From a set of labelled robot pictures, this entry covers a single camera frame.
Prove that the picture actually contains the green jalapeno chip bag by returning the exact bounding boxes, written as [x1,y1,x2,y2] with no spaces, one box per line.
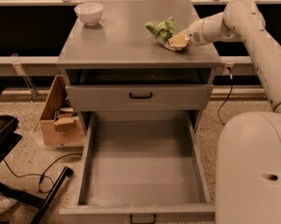
[146,17,190,52]

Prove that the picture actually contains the black cable floor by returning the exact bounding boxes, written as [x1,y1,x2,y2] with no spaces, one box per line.
[2,152,84,194]
[217,66,234,126]

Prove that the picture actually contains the grey drawer cabinet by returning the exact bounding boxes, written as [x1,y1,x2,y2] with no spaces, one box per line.
[57,0,220,125]

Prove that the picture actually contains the closed grey upper drawer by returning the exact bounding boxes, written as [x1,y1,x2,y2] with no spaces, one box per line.
[66,85,212,111]

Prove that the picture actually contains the cardboard box with scraps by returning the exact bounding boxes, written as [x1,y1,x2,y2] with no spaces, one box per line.
[40,75,84,147]

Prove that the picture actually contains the black lower drawer handle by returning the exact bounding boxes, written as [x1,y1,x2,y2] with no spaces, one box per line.
[130,215,157,224]

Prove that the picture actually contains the black drawer handle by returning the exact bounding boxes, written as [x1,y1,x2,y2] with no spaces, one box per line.
[129,92,153,100]
[130,215,157,224]

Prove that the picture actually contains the open grey lower drawer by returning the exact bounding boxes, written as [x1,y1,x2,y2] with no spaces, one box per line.
[60,111,215,224]

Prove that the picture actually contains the white ceramic bowl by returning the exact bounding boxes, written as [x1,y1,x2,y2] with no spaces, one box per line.
[74,2,103,25]

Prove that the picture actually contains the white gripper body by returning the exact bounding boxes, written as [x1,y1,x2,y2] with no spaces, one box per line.
[182,20,205,47]

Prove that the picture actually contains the black cable right floor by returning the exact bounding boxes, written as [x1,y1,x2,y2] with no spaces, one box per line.
[217,66,234,126]

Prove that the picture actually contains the black upper drawer handle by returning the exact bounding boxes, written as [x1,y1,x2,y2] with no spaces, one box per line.
[129,92,153,100]

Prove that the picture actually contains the black cable left floor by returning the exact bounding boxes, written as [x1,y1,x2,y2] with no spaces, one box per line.
[2,152,84,194]

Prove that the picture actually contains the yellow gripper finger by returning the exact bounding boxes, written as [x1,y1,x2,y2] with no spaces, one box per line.
[169,33,190,48]

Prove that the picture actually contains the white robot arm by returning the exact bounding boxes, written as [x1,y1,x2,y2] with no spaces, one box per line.
[169,0,281,224]

